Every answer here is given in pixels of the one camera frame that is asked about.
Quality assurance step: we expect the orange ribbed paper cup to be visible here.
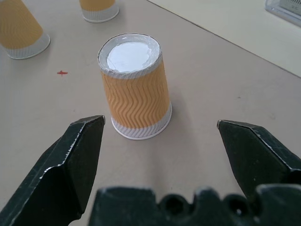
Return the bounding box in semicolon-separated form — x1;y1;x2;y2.
79;0;120;24
97;33;173;141
0;0;51;60

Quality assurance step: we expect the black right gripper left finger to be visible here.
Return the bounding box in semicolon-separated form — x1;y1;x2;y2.
0;114;106;226

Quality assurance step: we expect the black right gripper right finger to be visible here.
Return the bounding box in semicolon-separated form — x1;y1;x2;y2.
216;119;301;198

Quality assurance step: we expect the clear plastic box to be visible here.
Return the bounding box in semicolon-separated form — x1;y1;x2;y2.
265;0;301;25

